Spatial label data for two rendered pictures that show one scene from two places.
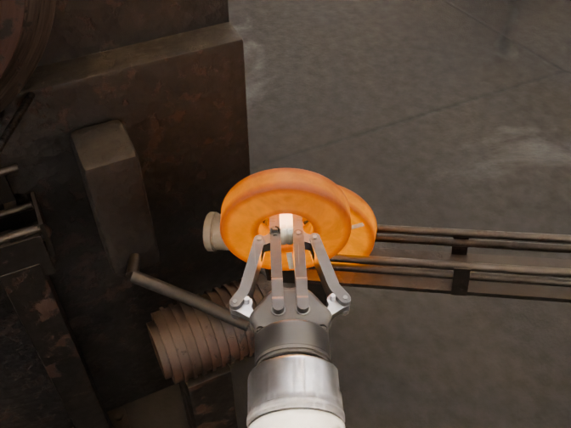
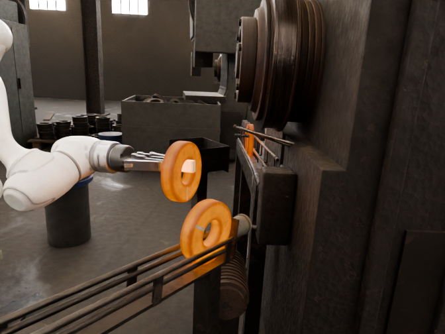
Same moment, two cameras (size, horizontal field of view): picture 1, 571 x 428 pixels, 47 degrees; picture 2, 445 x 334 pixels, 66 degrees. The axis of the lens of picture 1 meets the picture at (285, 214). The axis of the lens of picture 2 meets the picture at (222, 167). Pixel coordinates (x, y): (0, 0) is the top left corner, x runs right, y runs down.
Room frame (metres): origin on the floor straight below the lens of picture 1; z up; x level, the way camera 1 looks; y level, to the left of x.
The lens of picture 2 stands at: (0.97, -0.74, 1.08)
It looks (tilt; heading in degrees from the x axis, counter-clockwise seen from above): 15 degrees down; 114
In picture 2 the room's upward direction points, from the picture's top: 3 degrees clockwise
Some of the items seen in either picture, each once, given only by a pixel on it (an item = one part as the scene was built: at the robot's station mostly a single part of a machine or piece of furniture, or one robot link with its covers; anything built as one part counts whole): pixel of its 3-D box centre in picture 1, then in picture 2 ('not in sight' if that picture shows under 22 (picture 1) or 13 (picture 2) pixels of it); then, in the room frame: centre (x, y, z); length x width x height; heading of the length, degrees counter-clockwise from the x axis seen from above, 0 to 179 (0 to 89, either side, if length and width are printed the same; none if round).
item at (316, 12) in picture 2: not in sight; (296, 63); (0.68, 0.50, 1.11); 0.47 x 0.10 x 0.47; 115
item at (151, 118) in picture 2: not in sight; (173, 129); (-1.18, 2.67, 0.39); 1.03 x 0.83 x 0.79; 29
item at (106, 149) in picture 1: (116, 199); (275, 205); (0.72, 0.26, 0.68); 0.11 x 0.08 x 0.24; 25
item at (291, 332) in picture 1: (291, 329); (130, 159); (0.37, -0.01, 0.84); 0.09 x 0.08 x 0.07; 2
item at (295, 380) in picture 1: (294, 397); (109, 157); (0.30, -0.01, 0.83); 0.09 x 0.06 x 0.09; 92
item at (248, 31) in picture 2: not in sight; (244, 61); (0.52, 0.43, 1.11); 0.28 x 0.06 x 0.28; 115
